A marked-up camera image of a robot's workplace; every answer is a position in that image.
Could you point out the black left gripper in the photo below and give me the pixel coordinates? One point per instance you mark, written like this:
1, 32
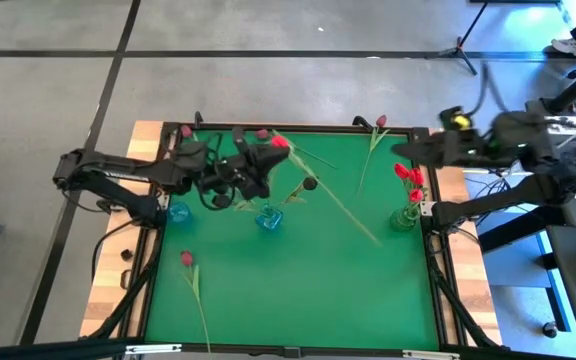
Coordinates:
238, 175

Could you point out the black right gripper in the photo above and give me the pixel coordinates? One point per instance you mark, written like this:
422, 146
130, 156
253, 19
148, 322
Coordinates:
468, 147

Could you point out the dark pink artificial tulip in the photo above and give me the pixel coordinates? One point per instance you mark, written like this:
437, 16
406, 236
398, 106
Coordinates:
186, 258
186, 131
263, 133
381, 121

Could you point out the tulip stems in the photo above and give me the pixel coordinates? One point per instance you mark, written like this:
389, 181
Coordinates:
310, 183

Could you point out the small round teal glass vase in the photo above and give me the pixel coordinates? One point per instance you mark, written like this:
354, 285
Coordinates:
179, 211

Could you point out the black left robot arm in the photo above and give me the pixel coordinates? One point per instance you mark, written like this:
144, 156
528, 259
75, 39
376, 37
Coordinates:
118, 167

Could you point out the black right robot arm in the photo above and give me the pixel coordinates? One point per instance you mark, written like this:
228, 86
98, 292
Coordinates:
493, 200

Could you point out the tall angular blue glass vase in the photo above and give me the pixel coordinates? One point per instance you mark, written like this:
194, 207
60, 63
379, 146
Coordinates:
269, 218

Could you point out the green glass vase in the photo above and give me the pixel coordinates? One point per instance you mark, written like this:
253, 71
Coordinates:
401, 221

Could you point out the black tripod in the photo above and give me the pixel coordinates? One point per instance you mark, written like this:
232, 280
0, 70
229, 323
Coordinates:
460, 50

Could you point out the green table mat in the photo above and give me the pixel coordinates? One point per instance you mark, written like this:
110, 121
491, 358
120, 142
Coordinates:
318, 280

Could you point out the small black block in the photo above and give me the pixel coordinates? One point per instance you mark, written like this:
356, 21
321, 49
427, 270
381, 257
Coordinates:
126, 254

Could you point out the black clip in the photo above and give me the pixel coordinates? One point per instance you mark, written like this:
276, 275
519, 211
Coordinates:
125, 279

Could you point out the black castor wheel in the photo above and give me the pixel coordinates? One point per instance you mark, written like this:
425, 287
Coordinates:
549, 329

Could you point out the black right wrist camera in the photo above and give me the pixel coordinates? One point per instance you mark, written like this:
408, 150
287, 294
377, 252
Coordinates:
458, 120

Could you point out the white arm base bracket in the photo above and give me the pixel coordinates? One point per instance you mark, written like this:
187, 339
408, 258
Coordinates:
427, 208
163, 201

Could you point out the black table edge frame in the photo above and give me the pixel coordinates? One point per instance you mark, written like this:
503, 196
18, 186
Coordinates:
333, 127

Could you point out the silver aluminium bracket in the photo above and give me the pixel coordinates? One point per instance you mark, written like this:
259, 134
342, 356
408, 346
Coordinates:
153, 348
430, 355

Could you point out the black aluminium rig frame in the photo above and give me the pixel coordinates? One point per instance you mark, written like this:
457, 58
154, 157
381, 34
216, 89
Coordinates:
43, 350

